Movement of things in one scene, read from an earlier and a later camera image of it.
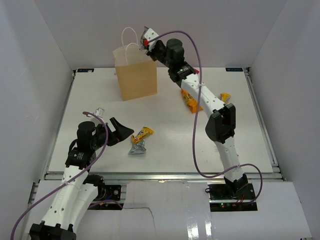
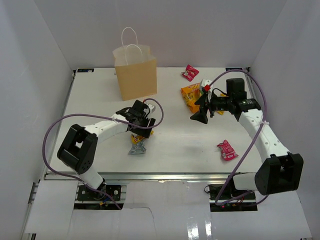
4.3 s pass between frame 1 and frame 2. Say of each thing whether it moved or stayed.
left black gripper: moved
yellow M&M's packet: stayed
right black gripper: moved
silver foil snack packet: stayed
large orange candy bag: stayed
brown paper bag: stayed
